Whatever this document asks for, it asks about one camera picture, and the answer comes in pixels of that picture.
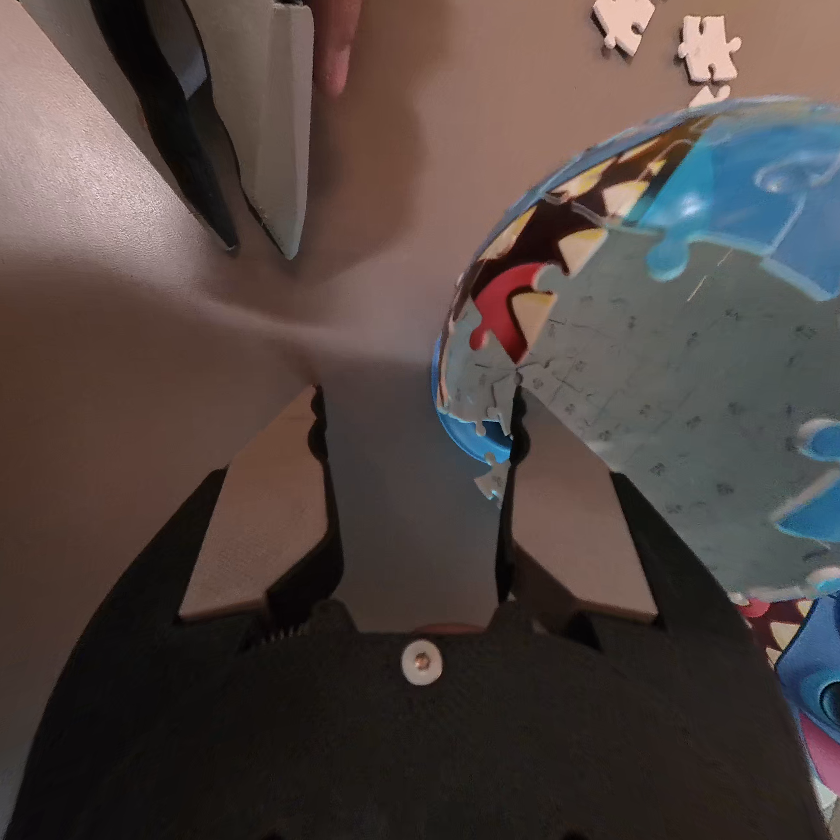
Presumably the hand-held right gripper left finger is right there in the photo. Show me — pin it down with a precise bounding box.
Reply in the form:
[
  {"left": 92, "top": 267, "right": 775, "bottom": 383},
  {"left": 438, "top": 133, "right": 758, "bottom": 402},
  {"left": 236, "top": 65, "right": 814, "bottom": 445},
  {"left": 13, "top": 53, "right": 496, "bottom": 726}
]
[{"left": 177, "top": 385, "right": 345, "bottom": 624}]

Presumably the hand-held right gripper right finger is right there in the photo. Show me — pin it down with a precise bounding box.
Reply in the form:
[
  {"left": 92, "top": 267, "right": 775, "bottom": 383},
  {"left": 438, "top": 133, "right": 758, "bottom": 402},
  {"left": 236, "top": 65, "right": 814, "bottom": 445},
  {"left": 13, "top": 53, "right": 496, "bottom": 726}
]
[{"left": 495, "top": 386, "right": 660, "bottom": 621}]

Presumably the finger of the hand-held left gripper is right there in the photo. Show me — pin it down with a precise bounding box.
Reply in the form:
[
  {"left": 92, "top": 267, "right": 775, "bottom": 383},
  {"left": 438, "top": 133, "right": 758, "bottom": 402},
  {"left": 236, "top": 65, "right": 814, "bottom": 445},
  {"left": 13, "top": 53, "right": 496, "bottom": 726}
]
[
  {"left": 194, "top": 0, "right": 316, "bottom": 261},
  {"left": 88, "top": 0, "right": 240, "bottom": 252}
]

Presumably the blue puzzle ball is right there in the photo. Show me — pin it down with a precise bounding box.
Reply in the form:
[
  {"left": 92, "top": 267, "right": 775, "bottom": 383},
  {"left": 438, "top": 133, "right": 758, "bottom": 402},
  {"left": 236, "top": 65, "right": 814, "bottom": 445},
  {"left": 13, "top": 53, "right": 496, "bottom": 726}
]
[{"left": 432, "top": 98, "right": 840, "bottom": 618}]

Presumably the blue round ball stand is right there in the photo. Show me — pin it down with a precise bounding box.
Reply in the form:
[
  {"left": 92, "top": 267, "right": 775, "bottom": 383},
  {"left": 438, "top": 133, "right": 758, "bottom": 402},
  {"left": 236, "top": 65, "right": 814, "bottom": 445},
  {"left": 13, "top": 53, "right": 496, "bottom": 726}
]
[{"left": 433, "top": 394, "right": 519, "bottom": 468}]

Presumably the printed puzzle box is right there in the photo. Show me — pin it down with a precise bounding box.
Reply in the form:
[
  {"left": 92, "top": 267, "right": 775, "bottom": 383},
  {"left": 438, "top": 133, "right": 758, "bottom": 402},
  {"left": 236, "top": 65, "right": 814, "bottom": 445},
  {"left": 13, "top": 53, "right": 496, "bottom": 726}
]
[{"left": 735, "top": 577, "right": 840, "bottom": 808}]

